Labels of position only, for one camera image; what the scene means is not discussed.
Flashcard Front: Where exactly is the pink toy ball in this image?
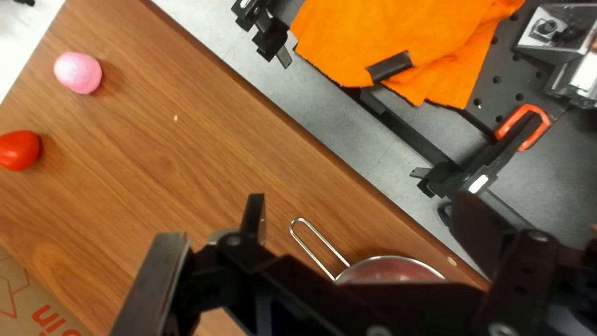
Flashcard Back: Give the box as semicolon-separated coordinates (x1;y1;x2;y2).
53;50;105;97

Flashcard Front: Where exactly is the black clamp orange handle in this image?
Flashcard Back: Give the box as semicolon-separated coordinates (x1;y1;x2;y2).
409;102;554;201
230;0;297;71

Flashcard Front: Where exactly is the brown cardboard panel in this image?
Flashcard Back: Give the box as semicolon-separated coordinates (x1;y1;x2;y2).
0;244;96;336

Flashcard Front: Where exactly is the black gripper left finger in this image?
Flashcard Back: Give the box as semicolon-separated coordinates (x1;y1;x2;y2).
110;229;213;336

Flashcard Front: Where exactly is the silver metal pan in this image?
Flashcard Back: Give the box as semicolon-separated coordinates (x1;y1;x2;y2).
288;214;448;287

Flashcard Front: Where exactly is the bright orange folded cloth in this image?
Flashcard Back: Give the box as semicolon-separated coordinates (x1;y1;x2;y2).
290;0;528;112

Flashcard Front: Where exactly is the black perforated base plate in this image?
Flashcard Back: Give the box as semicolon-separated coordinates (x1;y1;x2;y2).
463;24;568;136

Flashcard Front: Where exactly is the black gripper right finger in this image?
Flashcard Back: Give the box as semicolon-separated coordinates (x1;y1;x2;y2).
450;188;566;336

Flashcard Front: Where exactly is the red toy tomato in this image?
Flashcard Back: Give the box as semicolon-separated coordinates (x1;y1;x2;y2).
0;128;45;173

